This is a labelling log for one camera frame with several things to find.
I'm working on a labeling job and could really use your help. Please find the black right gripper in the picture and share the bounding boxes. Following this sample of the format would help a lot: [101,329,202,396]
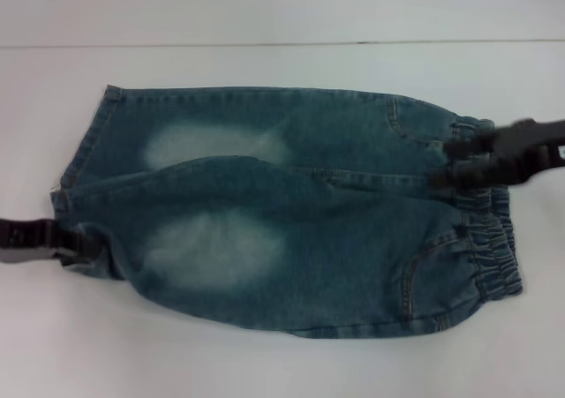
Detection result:
[430,117,565,191]

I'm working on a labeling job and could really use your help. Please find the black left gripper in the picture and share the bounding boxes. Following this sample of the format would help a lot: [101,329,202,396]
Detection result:
[0,216,103,267]

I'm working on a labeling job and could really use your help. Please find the blue denim shorts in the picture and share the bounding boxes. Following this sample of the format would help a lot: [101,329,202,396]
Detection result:
[48,84,529,340]

